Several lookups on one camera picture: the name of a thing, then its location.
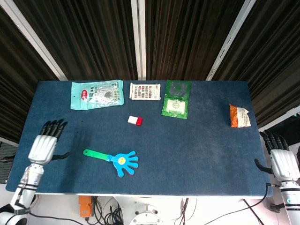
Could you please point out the black mesh chair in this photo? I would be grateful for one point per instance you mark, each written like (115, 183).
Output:
(5, 161)

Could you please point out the green plastic packet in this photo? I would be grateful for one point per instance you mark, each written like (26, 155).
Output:
(175, 103)

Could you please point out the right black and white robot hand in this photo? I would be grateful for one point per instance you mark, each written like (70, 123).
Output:
(284, 164)

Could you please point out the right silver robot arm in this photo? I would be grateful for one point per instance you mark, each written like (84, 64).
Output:
(291, 201)

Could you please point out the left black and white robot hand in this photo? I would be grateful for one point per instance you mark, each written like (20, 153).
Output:
(43, 147)

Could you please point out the dark brown pleated curtain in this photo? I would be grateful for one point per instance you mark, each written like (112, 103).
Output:
(93, 35)

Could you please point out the black and white sneaker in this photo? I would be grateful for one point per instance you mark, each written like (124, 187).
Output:
(35, 200)

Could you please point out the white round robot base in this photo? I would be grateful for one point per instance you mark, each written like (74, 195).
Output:
(145, 215)

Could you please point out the white packet with coloured squares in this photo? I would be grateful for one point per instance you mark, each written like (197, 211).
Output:
(145, 92)

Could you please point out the teal bag of cleaning cloths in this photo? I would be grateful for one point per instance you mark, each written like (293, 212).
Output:
(93, 96)

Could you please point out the orange control box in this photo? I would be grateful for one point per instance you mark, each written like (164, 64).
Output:
(84, 207)

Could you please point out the orange and white snack bag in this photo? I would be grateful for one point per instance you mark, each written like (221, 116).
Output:
(240, 116)

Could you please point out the white and red small box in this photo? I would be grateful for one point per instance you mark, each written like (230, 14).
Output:
(133, 120)

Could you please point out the blue felt table cover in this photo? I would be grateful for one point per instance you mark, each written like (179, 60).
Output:
(175, 159)

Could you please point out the white aluminium frame post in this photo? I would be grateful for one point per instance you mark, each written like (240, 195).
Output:
(139, 39)
(32, 39)
(229, 42)

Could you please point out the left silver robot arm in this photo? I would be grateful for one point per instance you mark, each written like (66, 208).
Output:
(28, 185)

